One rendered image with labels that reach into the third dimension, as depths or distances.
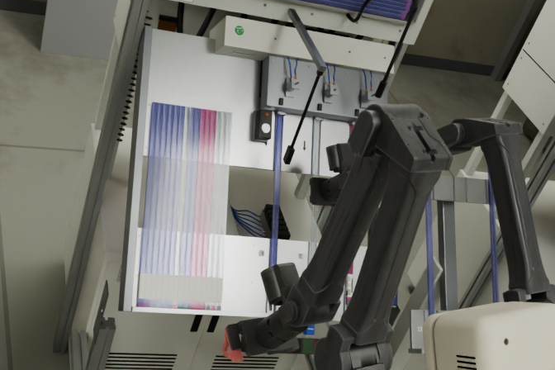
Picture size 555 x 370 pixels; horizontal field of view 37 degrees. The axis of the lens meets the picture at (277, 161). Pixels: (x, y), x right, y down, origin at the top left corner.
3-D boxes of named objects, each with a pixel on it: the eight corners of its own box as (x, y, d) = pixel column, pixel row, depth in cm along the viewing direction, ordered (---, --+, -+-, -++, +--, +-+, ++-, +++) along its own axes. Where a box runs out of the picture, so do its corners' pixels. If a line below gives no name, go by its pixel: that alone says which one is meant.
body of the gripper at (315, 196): (308, 177, 215) (320, 172, 208) (343, 181, 218) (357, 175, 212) (308, 203, 213) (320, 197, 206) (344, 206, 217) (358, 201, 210)
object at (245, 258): (370, 318, 227) (375, 318, 224) (128, 306, 203) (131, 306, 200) (372, 247, 230) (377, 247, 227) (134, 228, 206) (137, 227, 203)
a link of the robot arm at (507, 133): (488, 104, 158) (525, 103, 163) (440, 122, 169) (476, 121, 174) (537, 343, 150) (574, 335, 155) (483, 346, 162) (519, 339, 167)
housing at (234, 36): (369, 85, 242) (394, 73, 229) (207, 59, 224) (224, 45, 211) (370, 59, 243) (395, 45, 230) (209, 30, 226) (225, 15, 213)
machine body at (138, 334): (276, 403, 286) (336, 269, 254) (67, 401, 260) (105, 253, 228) (238, 272, 336) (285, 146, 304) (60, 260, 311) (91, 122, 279)
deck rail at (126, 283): (125, 311, 205) (131, 311, 199) (117, 310, 204) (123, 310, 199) (147, 34, 218) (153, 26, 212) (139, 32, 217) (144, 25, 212)
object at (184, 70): (369, 184, 236) (377, 182, 231) (138, 158, 212) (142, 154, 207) (372, 71, 242) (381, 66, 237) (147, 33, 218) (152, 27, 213)
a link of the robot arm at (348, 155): (350, 184, 196) (379, 182, 201) (342, 136, 198) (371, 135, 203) (323, 194, 206) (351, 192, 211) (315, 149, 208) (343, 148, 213)
